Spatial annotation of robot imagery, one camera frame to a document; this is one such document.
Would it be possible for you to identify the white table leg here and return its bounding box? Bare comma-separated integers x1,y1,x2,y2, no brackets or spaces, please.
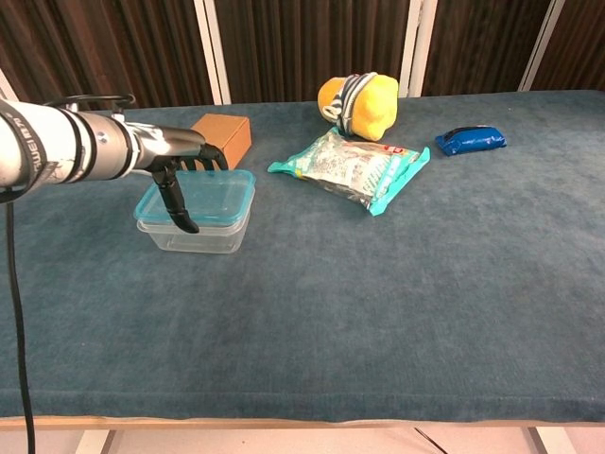
74,428,117,454
522,427,576,454

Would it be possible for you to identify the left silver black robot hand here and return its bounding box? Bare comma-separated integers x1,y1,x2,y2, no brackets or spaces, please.
125,120,231,236

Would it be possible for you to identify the brown cardboard box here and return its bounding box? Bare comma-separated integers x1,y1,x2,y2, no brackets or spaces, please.
190,113,252,171

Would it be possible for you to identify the blue table cloth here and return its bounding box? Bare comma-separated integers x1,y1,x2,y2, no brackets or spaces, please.
0,89,605,424

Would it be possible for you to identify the yellow plush toy striped scarf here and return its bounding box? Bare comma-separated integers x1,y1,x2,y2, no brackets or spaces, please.
317,71,401,142

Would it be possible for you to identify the white partition frame post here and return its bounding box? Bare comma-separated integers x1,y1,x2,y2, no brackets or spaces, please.
193,0,233,106
517,0,567,94
399,0,439,98
0,68,20,103

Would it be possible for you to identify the dark brown slatted partition panel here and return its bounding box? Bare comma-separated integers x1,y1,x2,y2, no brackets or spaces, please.
0,0,214,114
215,0,413,104
422,0,545,97
530,0,605,94

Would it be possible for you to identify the blue snack pack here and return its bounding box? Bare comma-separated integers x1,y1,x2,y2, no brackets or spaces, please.
434,125,508,157

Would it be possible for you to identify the clear plastic container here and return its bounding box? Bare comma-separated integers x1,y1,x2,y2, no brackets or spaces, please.
136,188,256,255

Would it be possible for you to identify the teal snack bag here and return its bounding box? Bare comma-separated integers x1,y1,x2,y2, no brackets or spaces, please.
267,126,432,218

